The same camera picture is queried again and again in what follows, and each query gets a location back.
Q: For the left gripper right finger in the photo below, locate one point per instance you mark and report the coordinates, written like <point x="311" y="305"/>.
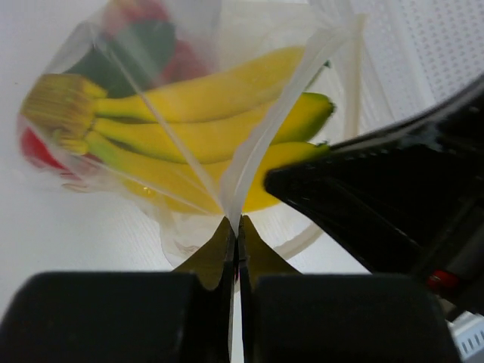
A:
<point x="291" y="317"/>

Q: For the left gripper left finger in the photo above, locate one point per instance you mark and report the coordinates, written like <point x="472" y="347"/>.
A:
<point x="184" y="315"/>

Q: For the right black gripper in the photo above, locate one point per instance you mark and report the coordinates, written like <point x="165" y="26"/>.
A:
<point x="405" y="199"/>

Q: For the yellow banana bunch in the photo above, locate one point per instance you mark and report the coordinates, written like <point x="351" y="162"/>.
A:
<point x="171" y="145"/>

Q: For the clear zip top bag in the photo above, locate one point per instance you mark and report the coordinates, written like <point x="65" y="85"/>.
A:
<point x="316" y="108"/>

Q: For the red fruit bunch with leaves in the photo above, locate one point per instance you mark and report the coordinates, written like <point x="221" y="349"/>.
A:
<point x="140" y="45"/>

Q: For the white perforated plastic basket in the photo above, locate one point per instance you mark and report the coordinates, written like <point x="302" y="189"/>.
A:
<point x="414" y="56"/>

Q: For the white slotted cable duct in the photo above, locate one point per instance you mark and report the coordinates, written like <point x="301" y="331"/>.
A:
<point x="468" y="334"/>

